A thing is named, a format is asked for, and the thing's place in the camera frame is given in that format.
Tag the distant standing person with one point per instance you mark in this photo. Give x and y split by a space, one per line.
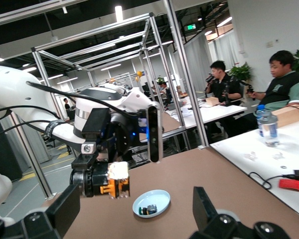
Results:
66 104

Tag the person in black shirt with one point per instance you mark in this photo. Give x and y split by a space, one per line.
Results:
226 87

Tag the aluminium profile cell frame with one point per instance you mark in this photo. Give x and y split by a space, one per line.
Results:
187 74

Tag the person in green black jacket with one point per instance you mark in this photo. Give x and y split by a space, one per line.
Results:
281 92

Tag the green push button switch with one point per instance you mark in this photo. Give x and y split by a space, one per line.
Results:
148 209

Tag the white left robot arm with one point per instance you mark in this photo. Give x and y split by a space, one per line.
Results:
10 84

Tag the green exit sign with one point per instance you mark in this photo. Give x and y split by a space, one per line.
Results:
190 27

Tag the large brown cardboard box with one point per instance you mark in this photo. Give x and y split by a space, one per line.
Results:
291 115

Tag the white work table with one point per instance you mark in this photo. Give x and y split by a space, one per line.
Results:
251 164
214 113

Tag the light blue round plate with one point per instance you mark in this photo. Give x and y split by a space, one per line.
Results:
154 199

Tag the clear plastic water bottle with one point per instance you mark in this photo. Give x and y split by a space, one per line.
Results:
267 127

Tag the red flat tool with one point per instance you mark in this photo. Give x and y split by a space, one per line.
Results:
294 186

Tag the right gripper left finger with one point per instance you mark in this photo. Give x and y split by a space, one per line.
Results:
64 209

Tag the small brown cardboard box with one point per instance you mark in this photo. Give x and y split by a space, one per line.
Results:
212 100

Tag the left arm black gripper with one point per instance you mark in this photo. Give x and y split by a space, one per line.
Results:
124 129

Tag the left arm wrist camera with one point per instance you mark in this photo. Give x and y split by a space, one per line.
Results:
154 134

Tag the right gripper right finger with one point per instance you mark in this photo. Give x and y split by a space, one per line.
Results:
203 209

